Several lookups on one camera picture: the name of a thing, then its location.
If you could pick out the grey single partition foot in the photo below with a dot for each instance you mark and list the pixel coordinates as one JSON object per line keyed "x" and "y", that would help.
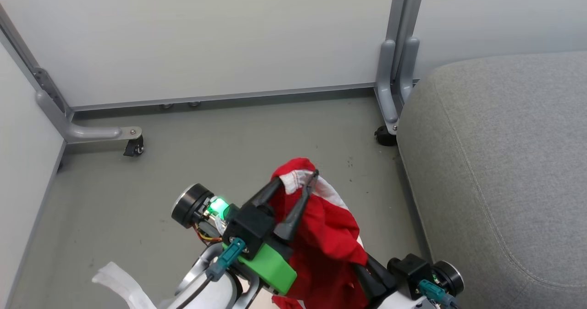
{"x": 87, "y": 132}

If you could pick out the white cloth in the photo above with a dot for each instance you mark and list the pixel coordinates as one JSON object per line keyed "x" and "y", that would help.
{"x": 124, "y": 285}

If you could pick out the grey fabric sofa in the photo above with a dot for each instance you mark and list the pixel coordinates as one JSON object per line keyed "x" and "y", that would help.
{"x": 504, "y": 162}

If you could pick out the red white clothing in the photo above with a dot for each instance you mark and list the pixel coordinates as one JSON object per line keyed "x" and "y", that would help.
{"x": 330, "y": 235}

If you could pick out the grey slanted partition post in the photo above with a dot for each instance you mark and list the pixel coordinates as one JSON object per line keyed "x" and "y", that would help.
{"x": 27, "y": 54}

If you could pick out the grey upright partition post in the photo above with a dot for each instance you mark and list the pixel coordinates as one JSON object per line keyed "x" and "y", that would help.
{"x": 406, "y": 11}

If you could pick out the grey double partition foot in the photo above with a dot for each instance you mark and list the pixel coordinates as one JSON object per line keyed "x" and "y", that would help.
{"x": 393, "y": 84}

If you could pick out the black caster wheel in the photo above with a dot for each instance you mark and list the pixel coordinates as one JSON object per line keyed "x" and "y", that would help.
{"x": 384, "y": 136}
{"x": 134, "y": 147}

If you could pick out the grey partition bottom rail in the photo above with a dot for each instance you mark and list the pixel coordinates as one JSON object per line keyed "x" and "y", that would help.
{"x": 220, "y": 98}

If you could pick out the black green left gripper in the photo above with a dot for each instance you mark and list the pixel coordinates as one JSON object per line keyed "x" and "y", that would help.
{"x": 257, "y": 228}

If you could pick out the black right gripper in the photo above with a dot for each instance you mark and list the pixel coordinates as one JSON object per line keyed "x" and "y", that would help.
{"x": 410, "y": 272}

